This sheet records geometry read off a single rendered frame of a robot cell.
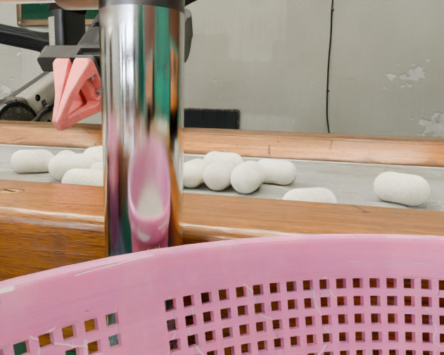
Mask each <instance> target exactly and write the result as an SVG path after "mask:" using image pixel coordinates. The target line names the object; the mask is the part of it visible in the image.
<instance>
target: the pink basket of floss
mask: <svg viewBox="0 0 444 355"><path fill-rule="evenodd" d="M341 278H343V288H336V279H341ZM353 278H359V279H360V287H353ZM370 278H376V287H369V279H370ZM386 278H393V287H386ZM403 278H407V279H411V288H404V282H403ZM323 279H326V289H320V288H319V280H323ZM421 279H426V280H429V288H428V289H421ZM303 280H309V281H310V289H303ZM438 280H444V236H433V235H396V234H320V235H286V236H274V237H254V238H245V239H230V240H222V241H215V242H204V243H198V244H186V245H181V246H175V247H166V248H161V249H152V250H147V251H140V252H135V253H131V254H123V255H119V256H111V257H107V258H103V259H96V260H93V261H87V262H83V263H76V264H72V265H69V266H63V267H59V268H54V269H50V270H45V271H41V272H38V273H32V274H29V275H24V276H20V277H16V278H11V279H8V280H4V281H1V282H0V355H15V354H14V349H13V344H17V343H19V342H23V341H25V344H26V349H27V352H25V353H24V354H20V355H65V351H67V350H70V349H73V348H75V349H76V355H207V352H208V351H213V350H214V354H215V355H224V348H226V347H231V355H307V354H310V353H314V355H324V352H326V351H330V355H340V351H346V355H356V350H362V355H373V352H372V350H373V349H378V350H379V355H389V349H395V355H406V350H412V355H423V351H429V355H440V351H444V342H440V333H442V334H444V325H440V320H439V316H444V307H439V297H440V298H444V290H443V289H439V284H438ZM290 281H293V291H287V290H286V282H290ZM270 283H277V292H272V293H270V288H269V284H270ZM253 285H260V294H254V295H253ZM236 287H243V296H242V297H236ZM221 289H226V295H227V298H226V299H221V300H220V299H219V292H218V290H221ZM204 292H208V294H209V301H208V302H204V303H202V301H201V293H204ZM189 295H191V305H189V306H184V301H183V297H185V296H189ZM353 296H360V305H354V299H353ZM370 296H377V305H371V304H370ZM387 296H394V305H387ZM404 296H409V297H411V306H406V305H405V304H404ZM320 297H327V305H328V306H321V299H320ZM337 297H343V298H344V306H337ZM421 297H428V298H429V306H422V305H421ZM306 298H311V307H306V308H305V305H304V299H306ZM168 299H172V300H173V307H174V308H173V309H170V310H165V300H168ZM290 299H294V303H295V308H294V309H288V300H290ZM271 301H278V309H279V310H276V311H272V307H271ZM259 303H261V307H262V312H259V313H255V306H254V304H259ZM237 306H245V315H240V316H238V308H237ZM226 308H227V310H228V318H221V313H220V309H226ZM208 311H210V317H211V320H210V321H206V322H204V321H203V313H204V312H208ZM111 313H115V321H116V323H114V324H112V325H106V315H108V314H111ZM355 313H361V323H355ZM371 313H377V314H378V323H372V321H371ZM388 313H394V314H395V322H394V323H388ZM338 314H345V323H338ZM405 314H412V323H405ZM422 314H424V315H429V324H424V323H422V316H421V315H422ZM190 315H193V320H194V324H193V325H187V326H186V320H185V316H190ZM323 315H328V318H329V324H322V316H323ZM306 316H312V325H305V317H306ZM289 318H296V326H295V327H289ZM91 319H94V324H95V330H90V331H88V332H85V326H84V321H86V320H91ZM172 319H174V320H175V327H176V328H175V329H171V330H168V329H167V320H172ZM273 320H279V328H277V329H273V324H272V321H273ZM258 322H262V324H263V330H262V331H257V330H256V323H258ZM245 324H246V332H247V333H244V334H240V331H239V326H240V325H245ZM70 325H72V329H73V335H74V336H72V337H69V338H66V339H63V333H62V328H65V327H68V326H70ZM223 328H229V334H230V336H229V337H223V334H222V329H223ZM208 331H212V332H213V340H209V341H205V332H208ZM48 332H49V334H50V339H51V343H50V344H48V345H45V346H43V347H40V346H39V338H38V336H40V335H43V334H46V333H48ZM340 332H345V341H339V333H340ZM355 332H362V340H355ZM372 332H379V340H372ZM388 332H395V340H388ZM405 332H412V341H405ZM423 332H429V342H422V333H423ZM324 333H329V342H323V334H324ZM116 334H118V343H119V344H117V345H115V346H111V347H110V345H109V339H108V337H110V336H113V335H116ZM190 335H195V341H196V343H195V344H191V345H188V339H187V336H190ZM306 335H313V343H309V344H307V336H306ZM294 336H297V344H296V345H291V338H290V337H294ZM277 338H280V339H281V346H280V347H274V339H277ZM175 339H177V346H178V348H177V349H173V350H170V342H169V341H170V340H175ZM96 340H97V344H98V351H95V352H93V353H90V354H89V351H88V346H87V344H88V343H90V342H94V341H96ZM263 340H264V343H265V349H261V350H258V342H259V341H263ZM247 343H248V352H245V353H241V344H247Z"/></svg>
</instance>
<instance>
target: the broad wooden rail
mask: <svg viewBox="0 0 444 355"><path fill-rule="evenodd" d="M0 144H11V145H25V146H38V147H65V148H78V149H88V148H90V147H98V146H102V124H90V123H75V124H74V125H72V126H70V127H68V128H67V129H65V130H57V129H56V126H55V125H54V124H53V122H37V121H18V120H0ZM211 151H219V152H227V153H235V154H238V155H239V156H241V157H252V158H277V159H291V160H305V161H331V162H345V163H371V164H385V165H399V166H425V167H439V168H444V137H414V136H395V135H360V134H342V133H323V132H288V131H270V130H235V129H216V128H197V127H184V154H198V155H206V154H208V153H210V152H211Z"/></svg>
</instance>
